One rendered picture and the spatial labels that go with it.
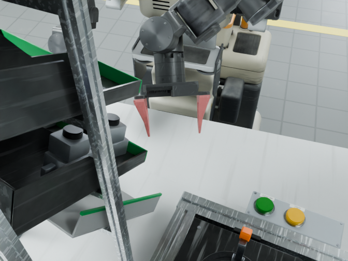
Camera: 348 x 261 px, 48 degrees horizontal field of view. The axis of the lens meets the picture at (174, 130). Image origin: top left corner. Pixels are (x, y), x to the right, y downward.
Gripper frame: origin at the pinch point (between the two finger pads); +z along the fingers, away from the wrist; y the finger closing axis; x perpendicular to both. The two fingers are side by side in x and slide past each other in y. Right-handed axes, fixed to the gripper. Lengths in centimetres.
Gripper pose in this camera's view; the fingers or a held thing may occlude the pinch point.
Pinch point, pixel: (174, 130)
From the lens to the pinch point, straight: 75.0
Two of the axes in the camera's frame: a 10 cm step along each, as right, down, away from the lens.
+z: 0.7, 9.9, 1.2
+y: 10.0, -0.7, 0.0
